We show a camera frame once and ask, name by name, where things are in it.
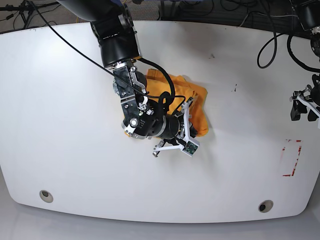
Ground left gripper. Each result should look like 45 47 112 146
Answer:
289 84 320 122

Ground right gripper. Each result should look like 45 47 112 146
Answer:
152 97 199 157

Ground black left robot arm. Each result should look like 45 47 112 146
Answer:
286 0 320 122

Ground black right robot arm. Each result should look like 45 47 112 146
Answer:
59 0 200 157

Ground red tape rectangle marking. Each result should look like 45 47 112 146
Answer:
279 139 303 177

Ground left table grommet hole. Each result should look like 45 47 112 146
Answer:
39 190 54 203

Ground black tripod stand legs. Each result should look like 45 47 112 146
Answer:
0 0 61 30

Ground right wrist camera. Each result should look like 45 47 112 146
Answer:
182 141 199 157

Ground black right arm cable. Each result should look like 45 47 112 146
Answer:
29 0 191 118

